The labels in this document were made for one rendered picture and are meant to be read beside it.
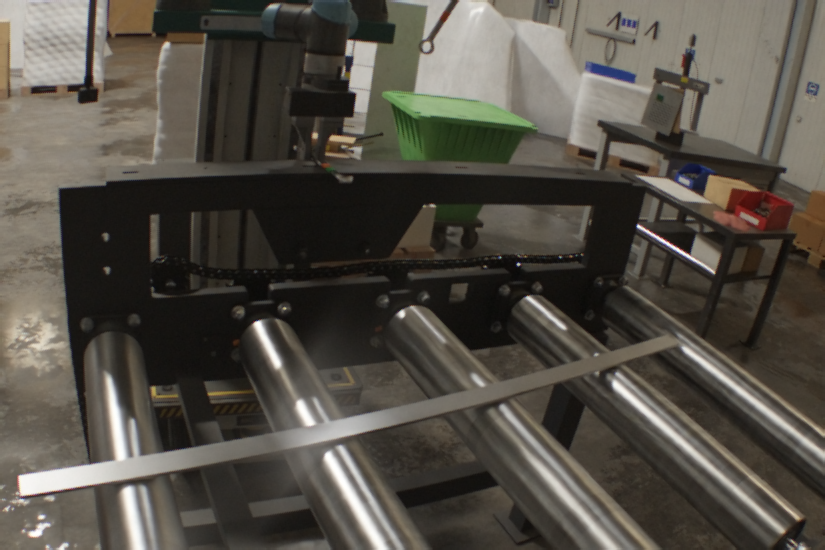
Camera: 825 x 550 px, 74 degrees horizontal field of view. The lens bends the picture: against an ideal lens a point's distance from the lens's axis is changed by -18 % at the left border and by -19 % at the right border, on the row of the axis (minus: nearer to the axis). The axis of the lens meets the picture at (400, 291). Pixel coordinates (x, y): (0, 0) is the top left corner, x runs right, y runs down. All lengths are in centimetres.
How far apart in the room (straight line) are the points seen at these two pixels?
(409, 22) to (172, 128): 187
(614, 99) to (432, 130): 446
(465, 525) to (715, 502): 119
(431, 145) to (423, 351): 264
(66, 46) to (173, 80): 465
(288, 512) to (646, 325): 96
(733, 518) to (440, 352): 60
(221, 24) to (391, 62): 330
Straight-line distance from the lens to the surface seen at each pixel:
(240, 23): 171
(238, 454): 87
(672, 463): 114
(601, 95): 790
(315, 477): 89
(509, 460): 99
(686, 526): 245
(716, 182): 385
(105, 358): 109
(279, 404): 101
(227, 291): 123
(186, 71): 458
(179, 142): 469
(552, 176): 145
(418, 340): 122
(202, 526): 158
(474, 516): 217
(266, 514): 160
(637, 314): 157
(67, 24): 910
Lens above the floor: 149
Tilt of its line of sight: 25 degrees down
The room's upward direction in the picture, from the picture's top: 9 degrees clockwise
